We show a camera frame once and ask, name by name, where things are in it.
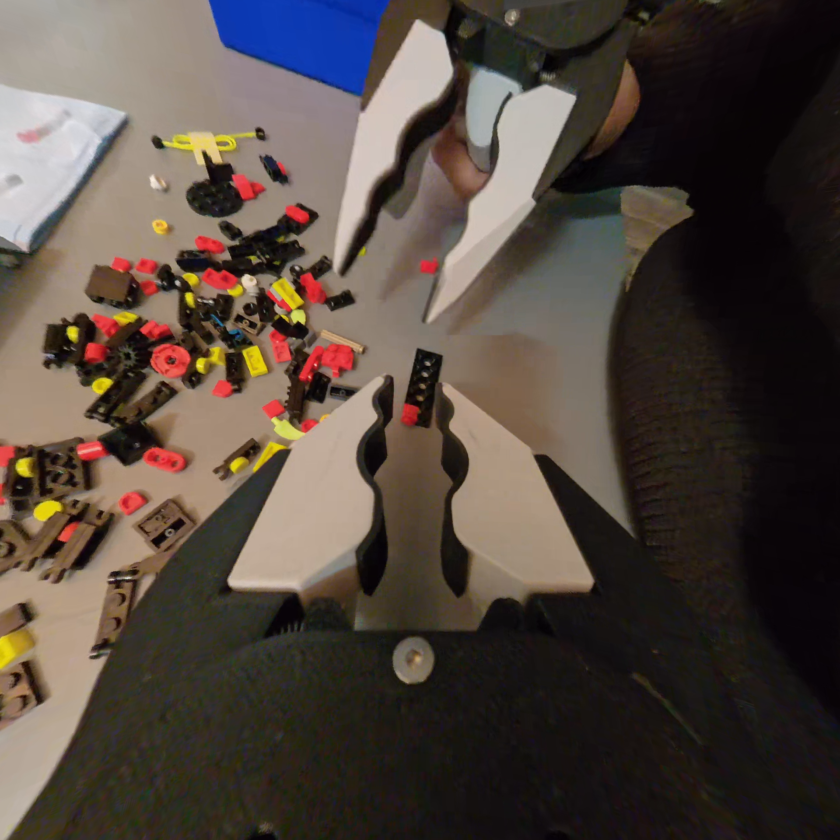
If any person's right hand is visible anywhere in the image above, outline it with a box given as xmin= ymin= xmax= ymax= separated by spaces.
xmin=430 ymin=125 xmax=490 ymax=201

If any blue plastic storage bin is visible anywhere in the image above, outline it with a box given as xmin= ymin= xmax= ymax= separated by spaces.
xmin=209 ymin=0 xmax=389 ymax=96

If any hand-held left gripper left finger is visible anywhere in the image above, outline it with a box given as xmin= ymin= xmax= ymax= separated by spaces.
xmin=227 ymin=375 xmax=395 ymax=595

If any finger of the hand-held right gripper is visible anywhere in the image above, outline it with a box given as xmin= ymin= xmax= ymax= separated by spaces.
xmin=332 ymin=18 xmax=460 ymax=277
xmin=423 ymin=82 xmax=580 ymax=326

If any pile of lego pieces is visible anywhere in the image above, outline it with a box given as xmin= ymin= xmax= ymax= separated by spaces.
xmin=0 ymin=125 xmax=368 ymax=729

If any open lego instruction booklet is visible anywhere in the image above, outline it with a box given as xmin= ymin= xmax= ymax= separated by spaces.
xmin=0 ymin=84 xmax=129 ymax=253

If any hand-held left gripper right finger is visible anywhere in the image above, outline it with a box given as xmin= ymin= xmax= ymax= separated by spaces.
xmin=436 ymin=382 xmax=596 ymax=598

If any person's right forearm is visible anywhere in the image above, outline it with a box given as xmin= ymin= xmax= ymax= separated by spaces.
xmin=558 ymin=0 xmax=840 ymax=217

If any long black lego plate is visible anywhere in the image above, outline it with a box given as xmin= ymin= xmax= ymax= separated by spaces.
xmin=405 ymin=349 xmax=444 ymax=429

